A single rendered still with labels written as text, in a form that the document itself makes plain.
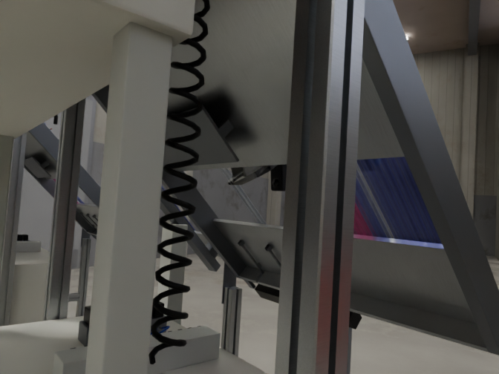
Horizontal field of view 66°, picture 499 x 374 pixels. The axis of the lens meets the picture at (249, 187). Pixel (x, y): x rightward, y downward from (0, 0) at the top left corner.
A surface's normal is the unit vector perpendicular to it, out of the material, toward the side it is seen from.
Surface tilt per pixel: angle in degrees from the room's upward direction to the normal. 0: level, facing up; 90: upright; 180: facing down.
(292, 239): 90
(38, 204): 90
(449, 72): 90
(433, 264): 136
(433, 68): 90
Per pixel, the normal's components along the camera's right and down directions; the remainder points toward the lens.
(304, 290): -0.77, -0.08
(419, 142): 0.64, 0.00
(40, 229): 0.87, 0.03
